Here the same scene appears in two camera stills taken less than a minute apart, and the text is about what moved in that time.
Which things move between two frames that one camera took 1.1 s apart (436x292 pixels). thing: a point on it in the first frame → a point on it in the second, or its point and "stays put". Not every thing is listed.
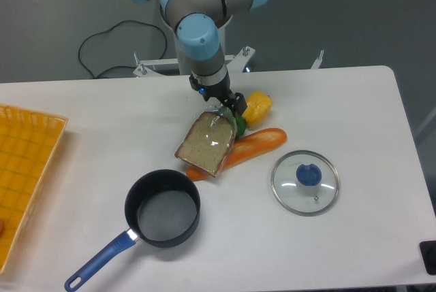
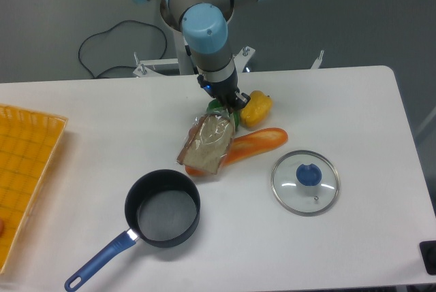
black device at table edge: (428, 249) stays put
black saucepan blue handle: (163, 207) stays put
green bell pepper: (241, 124) → (214, 107)
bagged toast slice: (207, 142) stays put
